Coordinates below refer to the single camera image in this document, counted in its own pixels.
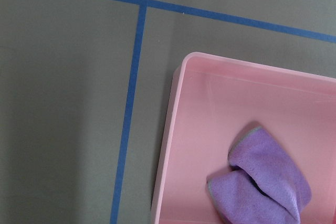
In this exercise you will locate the purple microfiber cloth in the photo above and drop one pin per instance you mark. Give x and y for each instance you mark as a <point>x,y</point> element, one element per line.
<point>264,186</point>

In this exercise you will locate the pink plastic bin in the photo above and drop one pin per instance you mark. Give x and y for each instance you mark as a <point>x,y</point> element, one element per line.
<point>213,101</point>

